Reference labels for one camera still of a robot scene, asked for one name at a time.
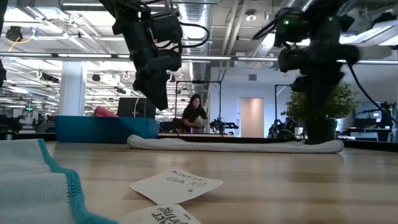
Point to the black background monitor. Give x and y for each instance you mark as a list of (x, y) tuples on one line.
[(136, 107)]

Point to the white handwritten paper tag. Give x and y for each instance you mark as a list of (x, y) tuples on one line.
[(174, 185)]

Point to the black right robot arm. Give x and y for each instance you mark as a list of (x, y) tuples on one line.
[(323, 25)]

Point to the background work table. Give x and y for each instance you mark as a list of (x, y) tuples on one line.
[(199, 135)]

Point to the silver ventilation duct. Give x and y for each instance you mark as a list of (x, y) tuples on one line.
[(194, 12)]

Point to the white printed paper tag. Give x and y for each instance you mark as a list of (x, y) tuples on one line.
[(168, 214)]

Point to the black background stand frame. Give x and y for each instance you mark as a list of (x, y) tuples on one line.
[(199, 81), (275, 102)]

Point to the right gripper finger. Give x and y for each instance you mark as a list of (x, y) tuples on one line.
[(314, 99), (329, 99)]

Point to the grey waffle microfiber towel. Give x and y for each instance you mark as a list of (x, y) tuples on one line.
[(233, 146)]

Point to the long hanging light bar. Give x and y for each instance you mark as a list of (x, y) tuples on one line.
[(87, 55)]

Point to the pink microfiber towel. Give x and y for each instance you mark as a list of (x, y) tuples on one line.
[(105, 112)]

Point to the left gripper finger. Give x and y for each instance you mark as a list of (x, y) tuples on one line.
[(143, 84), (160, 93)]

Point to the potted artificial plant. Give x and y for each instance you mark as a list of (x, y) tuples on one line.
[(348, 102)]

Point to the person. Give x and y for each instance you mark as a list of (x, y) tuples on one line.
[(192, 113)]

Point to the white building pillar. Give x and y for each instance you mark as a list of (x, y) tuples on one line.
[(72, 90)]

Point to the teal blue bin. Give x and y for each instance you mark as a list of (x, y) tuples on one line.
[(105, 129)]

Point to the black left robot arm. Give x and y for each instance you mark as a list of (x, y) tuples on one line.
[(133, 18)]

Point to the black background robot arm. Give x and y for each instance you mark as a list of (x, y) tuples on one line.
[(171, 127), (220, 126)]

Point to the background door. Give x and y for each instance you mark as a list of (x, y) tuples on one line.
[(252, 118)]

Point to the background office desk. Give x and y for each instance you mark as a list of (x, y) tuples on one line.
[(367, 130)]

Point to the light blue teal-edged towel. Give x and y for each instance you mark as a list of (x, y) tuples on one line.
[(25, 180)]

